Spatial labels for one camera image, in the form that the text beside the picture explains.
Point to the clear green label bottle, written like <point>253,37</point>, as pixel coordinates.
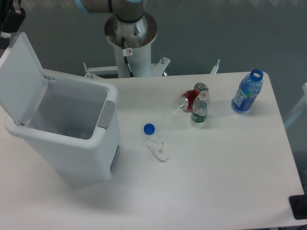
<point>200,107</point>

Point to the white trash can lid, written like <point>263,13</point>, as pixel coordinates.
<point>23,81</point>

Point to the blue plastic bottle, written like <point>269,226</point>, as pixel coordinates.
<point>248,90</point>

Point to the crushed red soda can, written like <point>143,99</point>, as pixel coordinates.
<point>186,100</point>

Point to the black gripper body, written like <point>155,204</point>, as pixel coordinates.
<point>12,15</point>

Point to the white frame at right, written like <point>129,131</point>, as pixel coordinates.
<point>298,109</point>

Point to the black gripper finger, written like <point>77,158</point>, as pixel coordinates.
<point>4,40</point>

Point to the black device at edge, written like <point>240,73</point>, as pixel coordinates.
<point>298,205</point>

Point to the blue bottle cap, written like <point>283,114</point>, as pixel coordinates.
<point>149,129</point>

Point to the white trash can body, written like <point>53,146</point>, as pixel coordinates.
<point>75,128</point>

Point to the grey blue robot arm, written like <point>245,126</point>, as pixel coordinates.
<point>128,11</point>

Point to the crumpled white tissue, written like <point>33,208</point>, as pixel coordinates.
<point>157,147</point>

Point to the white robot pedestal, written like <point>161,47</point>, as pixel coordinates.
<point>132,44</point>

